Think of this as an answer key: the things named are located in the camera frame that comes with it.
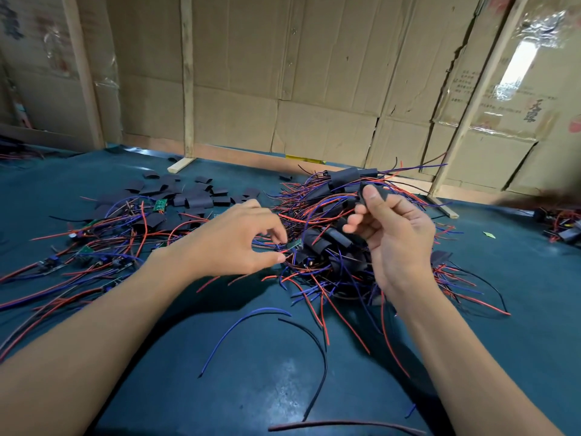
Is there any person's left hand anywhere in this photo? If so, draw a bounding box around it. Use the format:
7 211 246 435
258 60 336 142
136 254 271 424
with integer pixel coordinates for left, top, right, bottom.
159 199 290 280

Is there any person's right hand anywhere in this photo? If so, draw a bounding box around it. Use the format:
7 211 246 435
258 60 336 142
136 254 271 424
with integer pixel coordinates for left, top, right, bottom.
342 183 437 300

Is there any pile of black sleeve pieces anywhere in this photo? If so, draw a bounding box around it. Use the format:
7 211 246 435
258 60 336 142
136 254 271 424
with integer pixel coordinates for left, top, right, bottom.
91 172 260 223

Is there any black sleeve piece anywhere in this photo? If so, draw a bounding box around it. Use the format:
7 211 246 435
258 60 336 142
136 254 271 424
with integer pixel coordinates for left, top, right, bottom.
367 181 401 203

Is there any pile of sleeved wired boards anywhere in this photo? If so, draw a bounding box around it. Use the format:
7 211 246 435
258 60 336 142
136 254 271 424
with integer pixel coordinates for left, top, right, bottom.
200 157 511 378

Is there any pile of unsleeved wired boards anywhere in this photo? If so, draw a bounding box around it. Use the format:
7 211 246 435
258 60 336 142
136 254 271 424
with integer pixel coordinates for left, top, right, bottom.
0 202 210 364

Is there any person's right forearm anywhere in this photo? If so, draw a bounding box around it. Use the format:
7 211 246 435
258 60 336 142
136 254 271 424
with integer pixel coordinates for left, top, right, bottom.
390 281 564 436

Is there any person's left forearm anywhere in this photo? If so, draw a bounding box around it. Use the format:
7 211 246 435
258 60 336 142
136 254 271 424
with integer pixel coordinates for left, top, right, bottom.
0 249 196 436

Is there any wooden ledge board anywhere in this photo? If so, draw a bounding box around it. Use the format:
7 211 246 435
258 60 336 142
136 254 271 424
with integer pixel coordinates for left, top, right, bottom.
122 134 581 207

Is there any clear plastic sheet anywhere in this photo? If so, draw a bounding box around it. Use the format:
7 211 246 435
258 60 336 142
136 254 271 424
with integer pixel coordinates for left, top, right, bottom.
490 4 581 133

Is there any loose blue wire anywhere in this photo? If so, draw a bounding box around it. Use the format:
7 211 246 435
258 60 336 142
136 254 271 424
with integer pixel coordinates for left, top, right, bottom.
200 308 292 378

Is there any loose curved black wire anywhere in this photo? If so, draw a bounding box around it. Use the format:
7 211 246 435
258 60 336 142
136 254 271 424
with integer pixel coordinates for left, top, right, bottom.
280 317 330 421

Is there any small wired parts heap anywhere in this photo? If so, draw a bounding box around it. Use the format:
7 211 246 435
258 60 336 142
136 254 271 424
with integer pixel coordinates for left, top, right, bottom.
540 206 581 246

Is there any pale slanted wooden post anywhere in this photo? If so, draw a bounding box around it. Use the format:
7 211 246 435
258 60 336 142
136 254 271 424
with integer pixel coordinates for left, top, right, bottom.
427 0 530 219

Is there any thin wooden post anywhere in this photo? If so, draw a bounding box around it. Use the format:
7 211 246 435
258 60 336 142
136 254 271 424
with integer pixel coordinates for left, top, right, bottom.
166 0 196 174

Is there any wide wooden post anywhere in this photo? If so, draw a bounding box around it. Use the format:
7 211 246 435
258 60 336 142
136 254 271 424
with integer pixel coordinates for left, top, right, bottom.
62 0 105 151

